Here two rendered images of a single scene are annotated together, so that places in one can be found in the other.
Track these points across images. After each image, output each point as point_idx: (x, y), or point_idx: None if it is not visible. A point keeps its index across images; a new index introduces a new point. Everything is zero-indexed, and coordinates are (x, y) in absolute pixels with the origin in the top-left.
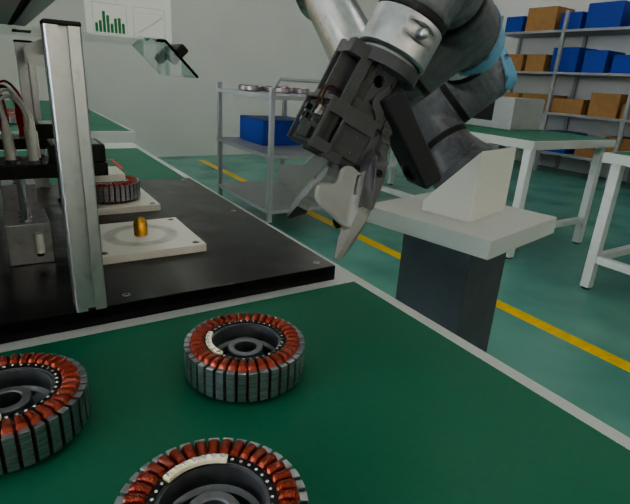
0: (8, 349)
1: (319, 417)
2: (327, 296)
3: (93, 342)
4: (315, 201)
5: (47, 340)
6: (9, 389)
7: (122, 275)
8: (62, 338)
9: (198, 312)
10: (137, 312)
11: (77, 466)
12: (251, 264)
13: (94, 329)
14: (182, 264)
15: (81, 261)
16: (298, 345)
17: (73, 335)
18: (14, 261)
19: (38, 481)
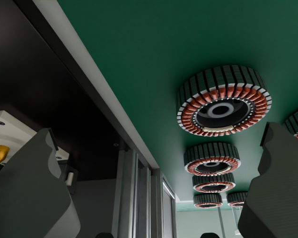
0: (150, 157)
1: None
2: None
3: (153, 142)
4: (49, 146)
5: (145, 150)
6: (205, 164)
7: (83, 146)
8: (144, 148)
9: (120, 107)
10: (125, 134)
11: (243, 140)
12: (29, 80)
13: (137, 141)
14: (51, 124)
15: (135, 182)
16: (256, 91)
17: (142, 146)
18: (77, 173)
19: (243, 146)
